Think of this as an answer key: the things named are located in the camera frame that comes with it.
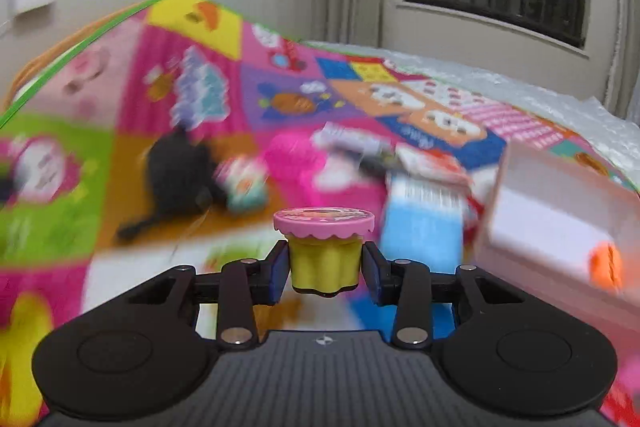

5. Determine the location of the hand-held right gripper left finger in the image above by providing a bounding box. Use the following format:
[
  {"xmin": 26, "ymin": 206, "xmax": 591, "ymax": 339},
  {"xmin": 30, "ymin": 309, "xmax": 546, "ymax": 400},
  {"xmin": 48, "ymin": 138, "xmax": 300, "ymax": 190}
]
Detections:
[{"xmin": 125, "ymin": 240, "xmax": 291, "ymax": 353}]

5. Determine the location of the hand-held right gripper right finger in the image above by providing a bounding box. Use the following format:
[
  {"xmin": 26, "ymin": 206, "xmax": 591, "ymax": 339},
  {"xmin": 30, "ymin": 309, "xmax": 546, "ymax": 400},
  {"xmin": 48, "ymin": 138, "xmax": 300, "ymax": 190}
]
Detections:
[{"xmin": 363, "ymin": 242, "xmax": 525, "ymax": 351}]

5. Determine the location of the yellow jelly cup pink lid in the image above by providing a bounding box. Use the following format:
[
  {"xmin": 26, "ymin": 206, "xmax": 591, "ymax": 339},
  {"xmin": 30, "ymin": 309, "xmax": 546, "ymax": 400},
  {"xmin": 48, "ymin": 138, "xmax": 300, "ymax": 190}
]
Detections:
[{"xmin": 273, "ymin": 206, "xmax": 376, "ymax": 297}]

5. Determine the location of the round colourful small toy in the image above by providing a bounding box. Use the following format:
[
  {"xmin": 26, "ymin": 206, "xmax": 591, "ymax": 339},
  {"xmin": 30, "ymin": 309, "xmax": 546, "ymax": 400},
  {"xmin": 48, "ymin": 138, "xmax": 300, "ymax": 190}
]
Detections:
[{"xmin": 215, "ymin": 157, "xmax": 271, "ymax": 212}]

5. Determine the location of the pink plastic basket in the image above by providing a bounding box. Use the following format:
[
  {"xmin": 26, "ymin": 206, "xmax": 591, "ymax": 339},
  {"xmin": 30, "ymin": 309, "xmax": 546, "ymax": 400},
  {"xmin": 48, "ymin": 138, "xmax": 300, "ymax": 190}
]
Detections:
[{"xmin": 260, "ymin": 129, "xmax": 341, "ymax": 208}]

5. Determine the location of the dark packet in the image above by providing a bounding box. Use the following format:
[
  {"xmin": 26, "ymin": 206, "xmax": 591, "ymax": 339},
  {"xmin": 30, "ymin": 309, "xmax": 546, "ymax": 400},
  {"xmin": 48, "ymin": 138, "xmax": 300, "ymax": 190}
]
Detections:
[{"xmin": 350, "ymin": 152, "xmax": 401, "ymax": 175}]

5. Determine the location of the white card with red mark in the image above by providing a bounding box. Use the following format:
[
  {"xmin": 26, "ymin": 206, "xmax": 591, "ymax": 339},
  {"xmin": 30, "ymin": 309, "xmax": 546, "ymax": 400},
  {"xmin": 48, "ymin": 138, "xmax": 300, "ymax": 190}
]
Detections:
[{"xmin": 395, "ymin": 144, "xmax": 473, "ymax": 188}]

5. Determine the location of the black plush toy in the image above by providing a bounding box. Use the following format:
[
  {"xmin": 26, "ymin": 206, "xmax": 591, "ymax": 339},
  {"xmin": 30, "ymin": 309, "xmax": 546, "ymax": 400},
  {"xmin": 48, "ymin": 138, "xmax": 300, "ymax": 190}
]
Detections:
[{"xmin": 117, "ymin": 127, "xmax": 226, "ymax": 243}]

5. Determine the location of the pink cardboard box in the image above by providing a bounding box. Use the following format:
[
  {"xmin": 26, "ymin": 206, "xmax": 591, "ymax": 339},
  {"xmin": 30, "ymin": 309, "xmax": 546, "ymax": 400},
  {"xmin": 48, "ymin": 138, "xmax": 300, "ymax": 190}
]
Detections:
[{"xmin": 472, "ymin": 142, "xmax": 640, "ymax": 323}]

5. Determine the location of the small orange toy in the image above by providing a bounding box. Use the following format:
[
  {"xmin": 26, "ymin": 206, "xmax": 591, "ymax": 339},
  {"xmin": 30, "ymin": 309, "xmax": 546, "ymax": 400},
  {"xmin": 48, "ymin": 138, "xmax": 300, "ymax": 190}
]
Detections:
[{"xmin": 590, "ymin": 243, "xmax": 625, "ymax": 293}]

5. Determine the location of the colourful printed play mat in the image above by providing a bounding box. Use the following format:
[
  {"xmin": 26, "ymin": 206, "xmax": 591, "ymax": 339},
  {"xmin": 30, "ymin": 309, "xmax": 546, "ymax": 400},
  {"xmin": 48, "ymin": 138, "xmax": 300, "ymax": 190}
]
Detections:
[{"xmin": 0, "ymin": 0, "xmax": 640, "ymax": 427}]

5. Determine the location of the white quilted bed sheet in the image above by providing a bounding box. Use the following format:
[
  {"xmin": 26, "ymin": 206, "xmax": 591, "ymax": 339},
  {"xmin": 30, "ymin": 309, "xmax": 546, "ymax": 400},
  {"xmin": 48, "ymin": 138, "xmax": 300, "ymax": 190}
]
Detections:
[{"xmin": 305, "ymin": 39, "xmax": 640, "ymax": 192}]

